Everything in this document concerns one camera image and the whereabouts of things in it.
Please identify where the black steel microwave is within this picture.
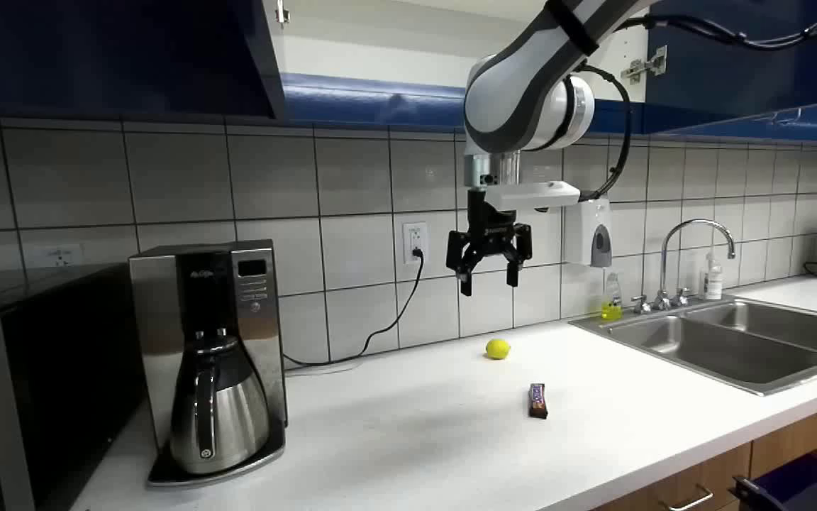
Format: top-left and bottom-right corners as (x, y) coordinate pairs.
(0, 261), (147, 511)

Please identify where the steel coffee carafe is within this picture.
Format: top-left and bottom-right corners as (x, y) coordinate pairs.
(166, 325), (275, 480)

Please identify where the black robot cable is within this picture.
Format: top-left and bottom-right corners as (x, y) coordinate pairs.
(573, 0), (817, 203)

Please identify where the stainless steel double sink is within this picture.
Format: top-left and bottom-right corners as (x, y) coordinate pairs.
(570, 294), (817, 396)

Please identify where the chrome sink faucet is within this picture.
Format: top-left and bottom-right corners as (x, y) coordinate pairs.
(635, 216), (742, 314)

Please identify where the metal drawer handle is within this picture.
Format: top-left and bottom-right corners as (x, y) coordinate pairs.
(667, 485), (719, 511)

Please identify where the white soap dispenser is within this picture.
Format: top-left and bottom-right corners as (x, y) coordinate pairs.
(562, 193), (617, 270)

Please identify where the small white bottle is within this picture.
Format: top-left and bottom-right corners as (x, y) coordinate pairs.
(701, 246), (728, 304)

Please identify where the black power cord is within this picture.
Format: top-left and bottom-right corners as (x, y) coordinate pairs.
(281, 246), (430, 372)

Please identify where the yellow lemon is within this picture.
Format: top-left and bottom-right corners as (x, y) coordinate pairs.
(484, 334), (515, 362)

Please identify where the dark chocolate bar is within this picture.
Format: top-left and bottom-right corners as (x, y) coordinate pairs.
(526, 379), (555, 419)

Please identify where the yellow dish soap bottle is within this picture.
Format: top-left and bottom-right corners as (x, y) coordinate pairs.
(597, 267), (628, 325)

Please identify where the wooden base cabinet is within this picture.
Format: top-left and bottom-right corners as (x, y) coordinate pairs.
(593, 393), (817, 511)

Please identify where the white wall outlet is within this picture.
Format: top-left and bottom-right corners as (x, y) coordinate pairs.
(47, 244), (86, 273)
(401, 217), (433, 267)

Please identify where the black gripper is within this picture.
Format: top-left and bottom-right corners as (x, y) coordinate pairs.
(444, 186), (536, 297)

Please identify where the dark blue cupboard door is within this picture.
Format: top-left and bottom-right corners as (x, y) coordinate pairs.
(0, 0), (291, 124)
(645, 0), (817, 148)

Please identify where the dark blue chair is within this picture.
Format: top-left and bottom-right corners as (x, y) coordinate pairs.
(729, 453), (817, 511)

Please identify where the stainless steel coffee maker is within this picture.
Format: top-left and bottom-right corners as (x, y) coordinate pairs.
(129, 237), (294, 490)

